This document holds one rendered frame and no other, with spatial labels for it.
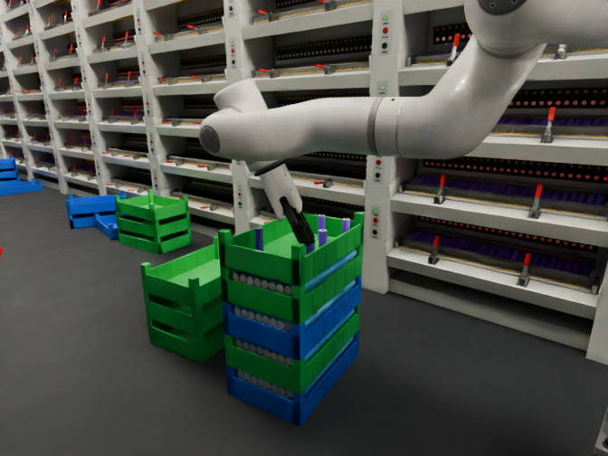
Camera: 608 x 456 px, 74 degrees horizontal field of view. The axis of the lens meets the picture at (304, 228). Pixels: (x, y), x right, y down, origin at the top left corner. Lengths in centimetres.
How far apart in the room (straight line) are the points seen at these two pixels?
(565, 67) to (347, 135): 71
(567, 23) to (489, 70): 13
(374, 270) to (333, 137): 89
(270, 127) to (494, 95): 32
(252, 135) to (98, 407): 72
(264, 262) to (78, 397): 57
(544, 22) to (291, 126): 35
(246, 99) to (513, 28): 43
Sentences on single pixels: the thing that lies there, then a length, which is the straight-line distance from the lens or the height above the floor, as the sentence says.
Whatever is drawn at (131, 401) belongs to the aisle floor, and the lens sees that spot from 107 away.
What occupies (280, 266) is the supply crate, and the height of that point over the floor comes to 35.
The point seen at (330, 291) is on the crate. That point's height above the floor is 26.
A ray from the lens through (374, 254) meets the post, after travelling 146.
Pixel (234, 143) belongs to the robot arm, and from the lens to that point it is 67.
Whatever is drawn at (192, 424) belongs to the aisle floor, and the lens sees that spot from 97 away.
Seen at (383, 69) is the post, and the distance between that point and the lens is 138.
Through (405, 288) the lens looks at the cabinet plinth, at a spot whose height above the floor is 3.
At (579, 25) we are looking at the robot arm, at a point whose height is 72.
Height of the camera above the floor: 64
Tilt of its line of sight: 16 degrees down
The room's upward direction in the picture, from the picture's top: straight up
